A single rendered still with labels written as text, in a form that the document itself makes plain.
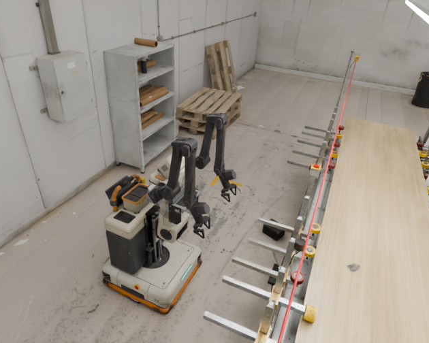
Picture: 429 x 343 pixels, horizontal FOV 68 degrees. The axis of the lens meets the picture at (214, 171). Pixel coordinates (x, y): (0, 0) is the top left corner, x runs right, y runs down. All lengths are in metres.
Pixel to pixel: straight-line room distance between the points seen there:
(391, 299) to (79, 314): 2.28
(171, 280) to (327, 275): 1.24
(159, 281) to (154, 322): 0.34
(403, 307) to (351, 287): 0.28
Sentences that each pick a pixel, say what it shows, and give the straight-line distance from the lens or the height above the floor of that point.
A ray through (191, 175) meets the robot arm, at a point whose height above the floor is 1.42.
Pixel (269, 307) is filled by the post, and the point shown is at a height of 1.17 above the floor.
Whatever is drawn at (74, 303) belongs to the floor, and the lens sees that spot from 3.12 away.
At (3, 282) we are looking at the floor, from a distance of 3.49.
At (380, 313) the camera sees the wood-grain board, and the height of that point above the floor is 0.90.
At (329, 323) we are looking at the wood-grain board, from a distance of 1.95.
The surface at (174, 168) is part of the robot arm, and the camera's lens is 1.88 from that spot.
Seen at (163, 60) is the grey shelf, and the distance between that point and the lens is 4.72.
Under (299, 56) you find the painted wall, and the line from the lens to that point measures 9.69.
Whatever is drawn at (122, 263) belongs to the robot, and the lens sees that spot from 2.75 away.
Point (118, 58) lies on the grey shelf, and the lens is 4.00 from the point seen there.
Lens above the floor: 2.44
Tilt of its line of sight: 33 degrees down
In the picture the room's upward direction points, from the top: 4 degrees clockwise
